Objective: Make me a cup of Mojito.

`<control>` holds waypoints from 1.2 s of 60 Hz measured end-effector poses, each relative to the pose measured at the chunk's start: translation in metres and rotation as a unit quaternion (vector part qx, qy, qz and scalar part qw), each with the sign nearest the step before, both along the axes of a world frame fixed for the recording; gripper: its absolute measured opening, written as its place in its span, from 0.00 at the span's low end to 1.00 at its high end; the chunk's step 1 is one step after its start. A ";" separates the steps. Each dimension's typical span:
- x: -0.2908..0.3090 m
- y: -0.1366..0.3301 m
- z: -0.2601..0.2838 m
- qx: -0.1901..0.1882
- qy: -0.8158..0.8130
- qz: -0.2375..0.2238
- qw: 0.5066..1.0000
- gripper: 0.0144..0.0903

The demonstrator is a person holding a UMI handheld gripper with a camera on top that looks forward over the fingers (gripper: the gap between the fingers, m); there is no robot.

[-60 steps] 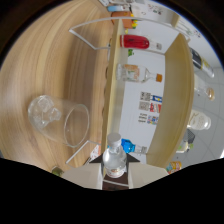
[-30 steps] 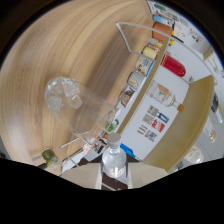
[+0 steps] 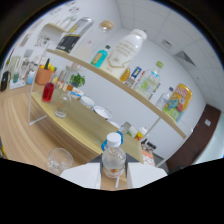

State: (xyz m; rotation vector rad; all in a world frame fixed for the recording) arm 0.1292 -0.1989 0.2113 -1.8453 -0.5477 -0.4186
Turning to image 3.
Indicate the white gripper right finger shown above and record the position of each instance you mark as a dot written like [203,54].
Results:
[145,173]

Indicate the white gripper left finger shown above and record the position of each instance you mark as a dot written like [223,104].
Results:
[83,175]

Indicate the clear bottle with white cap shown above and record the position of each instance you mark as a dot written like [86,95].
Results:
[113,160]

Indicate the clear glass tumbler with ice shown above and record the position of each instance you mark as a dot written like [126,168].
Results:
[60,161]

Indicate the white bottle with red cap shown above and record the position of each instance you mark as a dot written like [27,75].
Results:
[140,134]

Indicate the brown door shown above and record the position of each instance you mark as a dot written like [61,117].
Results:
[193,143]

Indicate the wide white bowl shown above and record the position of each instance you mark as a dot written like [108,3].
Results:
[102,112]

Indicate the plain white bowl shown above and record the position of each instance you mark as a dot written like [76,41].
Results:
[87,101]

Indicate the small clear water bottle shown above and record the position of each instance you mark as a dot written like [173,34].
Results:
[164,99]

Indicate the yellow cartoon print can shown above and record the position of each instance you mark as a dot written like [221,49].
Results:
[178,101]

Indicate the white bowl with blue rim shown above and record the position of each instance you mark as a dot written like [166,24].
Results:
[77,93]

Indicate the clear bottle with green cap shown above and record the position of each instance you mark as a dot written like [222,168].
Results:
[148,83]

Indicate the red liquid bottle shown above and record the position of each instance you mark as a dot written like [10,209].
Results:
[48,91]

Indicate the green potted plant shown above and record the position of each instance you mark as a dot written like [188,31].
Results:
[77,80]

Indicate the slim blue bottle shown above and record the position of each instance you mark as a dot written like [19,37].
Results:
[135,76]

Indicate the orange basket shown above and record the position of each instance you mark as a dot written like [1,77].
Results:
[44,76]

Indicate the white and blue bottle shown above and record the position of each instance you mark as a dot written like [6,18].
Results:
[30,77]

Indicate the teal liquid bottle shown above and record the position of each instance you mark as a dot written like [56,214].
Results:
[99,57]

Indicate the large white milk bottle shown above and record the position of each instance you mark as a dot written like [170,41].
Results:
[121,55]

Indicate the black handbag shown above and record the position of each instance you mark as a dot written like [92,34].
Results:
[4,81]

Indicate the glass jar with cork lid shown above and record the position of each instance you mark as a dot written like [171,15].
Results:
[91,43]

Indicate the white frame wooden shelf rack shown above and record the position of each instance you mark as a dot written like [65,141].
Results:
[93,126]

